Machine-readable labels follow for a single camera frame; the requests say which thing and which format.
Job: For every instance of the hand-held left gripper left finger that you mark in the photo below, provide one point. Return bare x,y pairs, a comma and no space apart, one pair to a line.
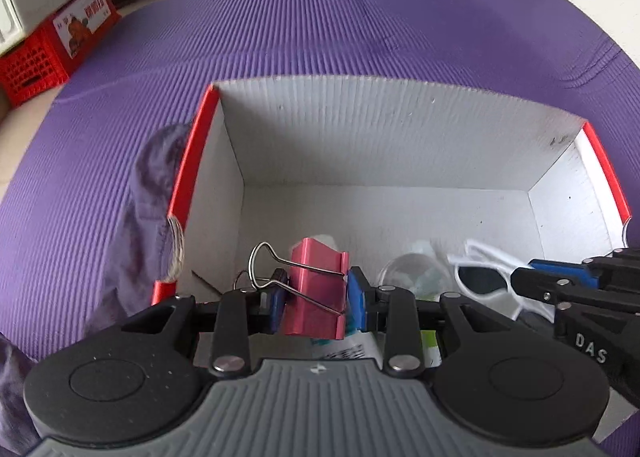
276,304

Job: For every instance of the pink binder clip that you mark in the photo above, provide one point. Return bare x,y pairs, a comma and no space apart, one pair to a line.
315,287

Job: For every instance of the purple foam mat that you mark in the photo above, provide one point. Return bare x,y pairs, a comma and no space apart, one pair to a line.
300,27

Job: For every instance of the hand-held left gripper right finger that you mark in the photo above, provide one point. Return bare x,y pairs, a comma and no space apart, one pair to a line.
357,297

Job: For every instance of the grey purple cloth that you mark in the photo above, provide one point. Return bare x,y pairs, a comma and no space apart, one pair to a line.
150,197

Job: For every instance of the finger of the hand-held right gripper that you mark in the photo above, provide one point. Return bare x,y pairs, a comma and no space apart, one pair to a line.
540,287
560,271

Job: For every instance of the white sunglasses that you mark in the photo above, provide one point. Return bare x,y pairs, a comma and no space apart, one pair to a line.
462,262

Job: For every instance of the clear jar of pins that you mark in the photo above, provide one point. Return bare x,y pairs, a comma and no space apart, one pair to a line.
410,267

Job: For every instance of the white tube with teal cap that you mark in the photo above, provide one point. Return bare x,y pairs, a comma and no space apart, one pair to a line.
345,352

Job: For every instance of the red cardboard box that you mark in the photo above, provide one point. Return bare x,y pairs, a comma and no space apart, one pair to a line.
375,147

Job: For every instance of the red plastic crate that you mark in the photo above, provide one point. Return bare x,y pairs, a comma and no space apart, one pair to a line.
30,67

